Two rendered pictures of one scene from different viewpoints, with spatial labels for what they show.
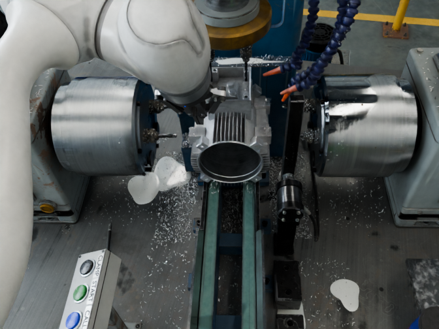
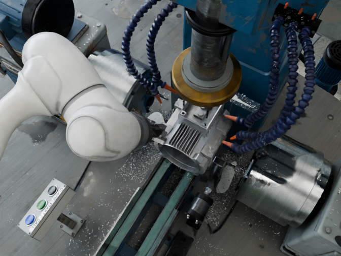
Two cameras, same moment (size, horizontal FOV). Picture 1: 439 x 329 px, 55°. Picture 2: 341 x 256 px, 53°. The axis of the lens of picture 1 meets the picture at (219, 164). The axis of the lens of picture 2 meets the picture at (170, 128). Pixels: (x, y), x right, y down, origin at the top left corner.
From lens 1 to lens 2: 43 cm
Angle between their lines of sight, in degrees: 20
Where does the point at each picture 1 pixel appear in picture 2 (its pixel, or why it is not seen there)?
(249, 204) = (181, 187)
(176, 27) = (91, 151)
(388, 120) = (291, 197)
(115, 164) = not seen: hidden behind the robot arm
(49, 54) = (31, 114)
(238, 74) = not seen: hidden behind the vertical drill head
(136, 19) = (71, 135)
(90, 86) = (108, 65)
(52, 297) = (45, 176)
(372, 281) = not seen: outside the picture
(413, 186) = (295, 240)
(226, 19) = (195, 86)
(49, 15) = (34, 97)
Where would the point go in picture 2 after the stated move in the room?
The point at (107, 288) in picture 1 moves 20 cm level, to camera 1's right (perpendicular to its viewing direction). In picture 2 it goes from (57, 209) to (117, 238)
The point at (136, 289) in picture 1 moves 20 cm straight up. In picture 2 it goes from (93, 197) to (79, 183)
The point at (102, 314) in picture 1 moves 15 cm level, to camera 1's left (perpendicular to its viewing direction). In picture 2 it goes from (47, 223) to (5, 201)
